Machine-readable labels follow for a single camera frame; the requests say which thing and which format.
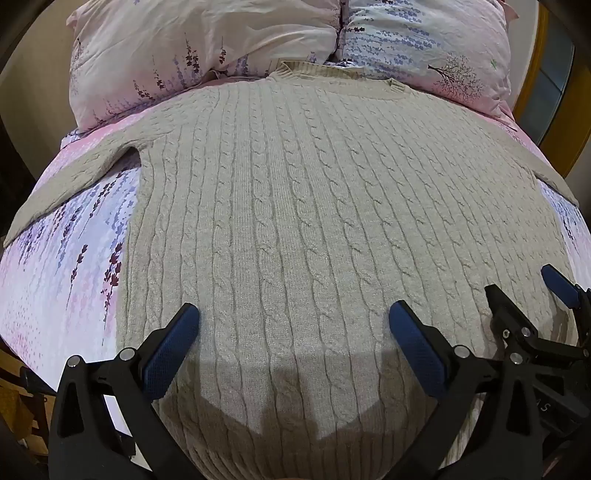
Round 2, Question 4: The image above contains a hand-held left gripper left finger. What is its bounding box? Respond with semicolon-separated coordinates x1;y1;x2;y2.
48;302;204;480

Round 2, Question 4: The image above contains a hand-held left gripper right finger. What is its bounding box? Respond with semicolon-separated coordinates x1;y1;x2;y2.
389;300;561;480

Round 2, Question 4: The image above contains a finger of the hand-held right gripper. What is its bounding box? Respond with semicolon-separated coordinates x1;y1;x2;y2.
541;264;591;324
485;284;540;352

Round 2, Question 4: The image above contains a beige cable-knit sweater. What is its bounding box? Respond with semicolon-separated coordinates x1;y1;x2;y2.
4;60;580;480

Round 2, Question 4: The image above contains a pink floral bed sheet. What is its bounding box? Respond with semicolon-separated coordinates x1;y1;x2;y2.
0;104;591;439

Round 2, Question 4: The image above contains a dark furniture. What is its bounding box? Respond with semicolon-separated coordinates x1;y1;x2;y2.
0;348;54;462

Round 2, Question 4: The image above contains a pink floral pillow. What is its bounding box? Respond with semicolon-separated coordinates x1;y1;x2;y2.
335;0;515;123
67;0;342;132

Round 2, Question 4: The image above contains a wooden bed frame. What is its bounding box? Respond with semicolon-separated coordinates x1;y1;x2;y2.
510;0;591;178

